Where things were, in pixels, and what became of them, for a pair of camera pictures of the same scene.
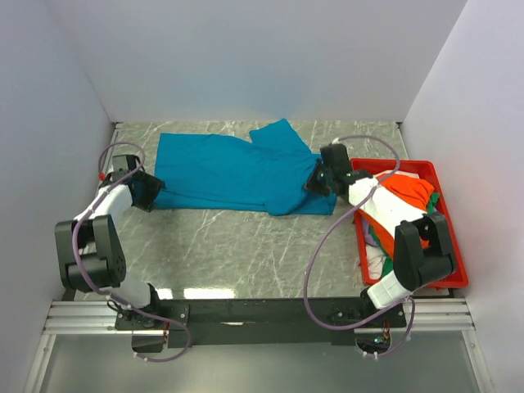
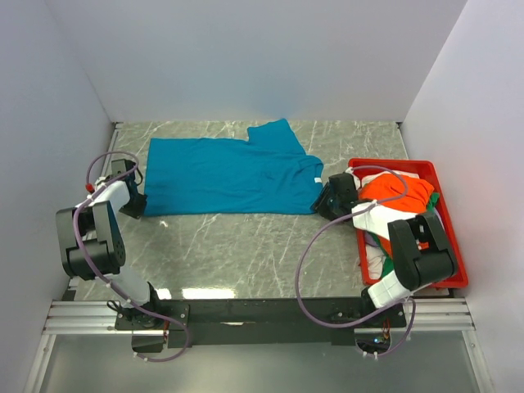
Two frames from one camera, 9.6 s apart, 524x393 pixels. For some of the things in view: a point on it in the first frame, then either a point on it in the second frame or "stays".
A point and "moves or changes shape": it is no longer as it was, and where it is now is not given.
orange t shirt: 411,190 stays
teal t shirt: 271,171 moves or changes shape
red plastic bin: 459,278 stays
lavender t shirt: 367,235 stays
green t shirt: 389,266 stays
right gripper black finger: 326,188 → 333,209
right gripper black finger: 318,179 → 327,200
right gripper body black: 331,174 → 332,203
